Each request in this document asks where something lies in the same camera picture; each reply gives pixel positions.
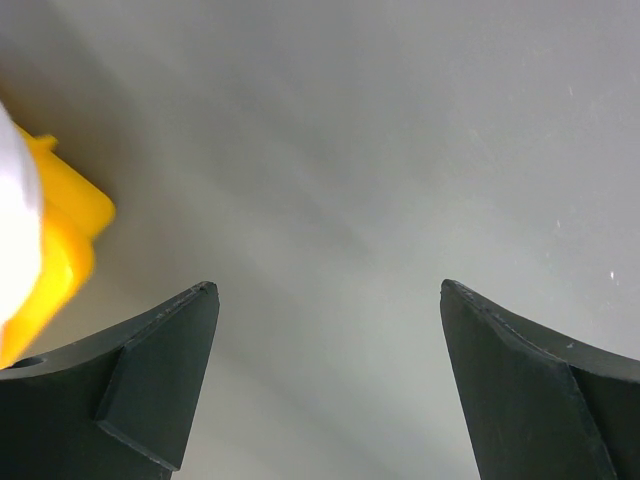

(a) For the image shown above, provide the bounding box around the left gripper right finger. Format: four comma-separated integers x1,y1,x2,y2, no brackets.
440,280,639,479

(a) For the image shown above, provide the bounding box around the white t-shirt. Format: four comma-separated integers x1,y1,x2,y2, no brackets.
0,109,43,323

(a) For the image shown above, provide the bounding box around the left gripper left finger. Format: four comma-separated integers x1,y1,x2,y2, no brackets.
1,282,219,479

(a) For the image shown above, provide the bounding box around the yellow plastic bin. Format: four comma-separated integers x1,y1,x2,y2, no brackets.
1,124,116,368

